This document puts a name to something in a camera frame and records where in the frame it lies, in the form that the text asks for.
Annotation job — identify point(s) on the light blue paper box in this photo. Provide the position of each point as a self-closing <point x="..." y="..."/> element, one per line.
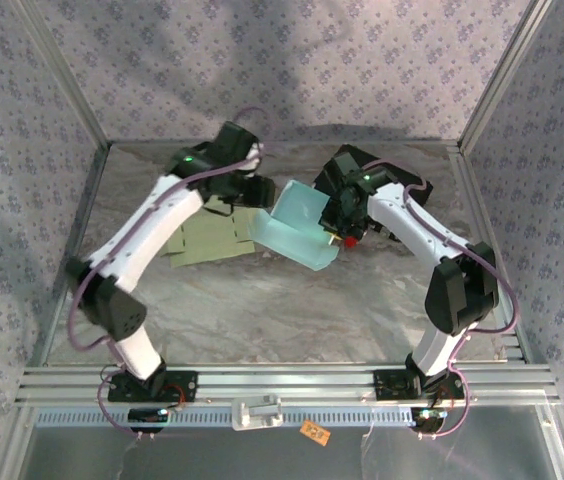
<point x="292" y="235"/>

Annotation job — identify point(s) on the light green paper box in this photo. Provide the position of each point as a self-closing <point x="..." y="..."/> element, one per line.
<point x="202" y="240"/>

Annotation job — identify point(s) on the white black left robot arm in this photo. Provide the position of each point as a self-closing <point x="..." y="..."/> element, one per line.
<point x="147" y="225"/>

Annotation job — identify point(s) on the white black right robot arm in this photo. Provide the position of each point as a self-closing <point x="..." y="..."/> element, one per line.
<point x="412" y="220"/>

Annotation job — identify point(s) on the small red object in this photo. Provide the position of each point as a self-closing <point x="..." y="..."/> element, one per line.
<point x="352" y="244"/>

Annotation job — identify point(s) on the black hard case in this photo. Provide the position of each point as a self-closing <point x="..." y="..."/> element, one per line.
<point x="414" y="187"/>

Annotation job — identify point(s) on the orange paper tag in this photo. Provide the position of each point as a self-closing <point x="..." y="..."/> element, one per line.
<point x="314" y="431"/>

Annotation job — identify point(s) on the black controller board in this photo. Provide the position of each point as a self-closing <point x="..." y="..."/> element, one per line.
<point x="429" y="422"/>
<point x="144" y="417"/>

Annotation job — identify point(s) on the grey metal sheet panel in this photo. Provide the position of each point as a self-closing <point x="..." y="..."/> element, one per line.
<point x="262" y="460"/>

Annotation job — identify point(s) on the thin aluminium floor rail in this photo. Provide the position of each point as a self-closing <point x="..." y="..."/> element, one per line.
<point x="162" y="144"/>
<point x="469" y="200"/>
<point x="85" y="200"/>

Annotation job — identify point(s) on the wide aluminium mounting rail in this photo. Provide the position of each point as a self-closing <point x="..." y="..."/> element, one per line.
<point x="287" y="382"/>

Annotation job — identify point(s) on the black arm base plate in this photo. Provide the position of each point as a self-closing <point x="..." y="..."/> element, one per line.
<point x="387" y="385"/>
<point x="184" y="385"/>

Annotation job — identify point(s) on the clear plastic bracket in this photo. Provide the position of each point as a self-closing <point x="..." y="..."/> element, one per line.
<point x="254" y="415"/>

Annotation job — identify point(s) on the aluminium frame post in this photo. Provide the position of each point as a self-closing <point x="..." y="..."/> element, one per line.
<point x="65" y="75"/>
<point x="503" y="75"/>

